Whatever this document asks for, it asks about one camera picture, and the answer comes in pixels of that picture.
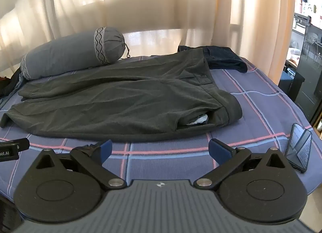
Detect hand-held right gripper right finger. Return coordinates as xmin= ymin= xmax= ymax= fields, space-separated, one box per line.
xmin=194 ymin=139 xmax=290 ymax=190

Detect dark blue jeans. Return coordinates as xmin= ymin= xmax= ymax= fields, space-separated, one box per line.
xmin=178 ymin=45 xmax=248 ymax=73

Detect blue storage box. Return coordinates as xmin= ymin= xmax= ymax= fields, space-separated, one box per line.
xmin=279 ymin=71 xmax=295 ymax=95

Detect cluttered wall shelf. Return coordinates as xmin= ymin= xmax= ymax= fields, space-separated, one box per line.
xmin=293 ymin=0 xmax=322 ymax=28

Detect black glass cabinet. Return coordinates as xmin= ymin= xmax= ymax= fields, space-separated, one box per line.
xmin=293 ymin=25 xmax=322 ymax=125

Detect dark grey pants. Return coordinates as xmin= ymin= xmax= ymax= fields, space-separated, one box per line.
xmin=0 ymin=47 xmax=243 ymax=142

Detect plaid blue bed sheet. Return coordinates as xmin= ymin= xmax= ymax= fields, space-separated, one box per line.
xmin=0 ymin=56 xmax=322 ymax=198

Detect sheer white curtain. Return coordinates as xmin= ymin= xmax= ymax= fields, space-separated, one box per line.
xmin=0 ymin=0 xmax=222 ymax=72

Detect dark cloth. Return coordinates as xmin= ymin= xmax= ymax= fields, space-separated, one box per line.
xmin=0 ymin=68 xmax=23 ymax=98

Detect peach curtain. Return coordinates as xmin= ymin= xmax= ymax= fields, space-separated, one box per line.
xmin=214 ymin=0 xmax=296 ymax=85

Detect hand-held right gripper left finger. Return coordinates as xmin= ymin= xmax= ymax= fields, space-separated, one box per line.
xmin=33 ymin=139 xmax=127 ymax=190

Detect black smartphone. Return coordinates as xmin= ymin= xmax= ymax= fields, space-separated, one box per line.
xmin=284 ymin=123 xmax=312 ymax=173

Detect grey bolster pillow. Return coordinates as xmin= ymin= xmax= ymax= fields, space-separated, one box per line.
xmin=20 ymin=27 xmax=131 ymax=80

